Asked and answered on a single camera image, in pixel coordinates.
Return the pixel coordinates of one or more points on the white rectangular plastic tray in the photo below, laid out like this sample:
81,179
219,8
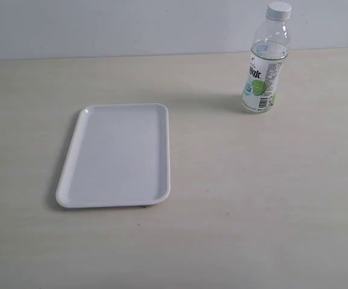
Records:
119,156

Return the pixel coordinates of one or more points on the white bottle cap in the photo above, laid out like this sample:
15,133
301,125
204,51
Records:
278,11

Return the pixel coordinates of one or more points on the clear plastic water bottle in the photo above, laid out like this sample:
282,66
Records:
268,52

